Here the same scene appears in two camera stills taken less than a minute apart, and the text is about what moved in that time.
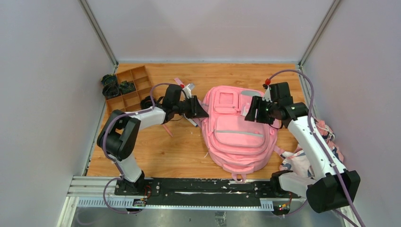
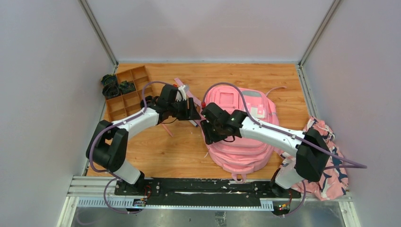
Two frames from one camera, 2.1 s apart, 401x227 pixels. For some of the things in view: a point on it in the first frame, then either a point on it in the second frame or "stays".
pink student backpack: x=241 y=147 stays
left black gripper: x=192 y=106 stays
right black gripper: x=257 y=102 → x=209 y=137
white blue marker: x=191 y=120 stays
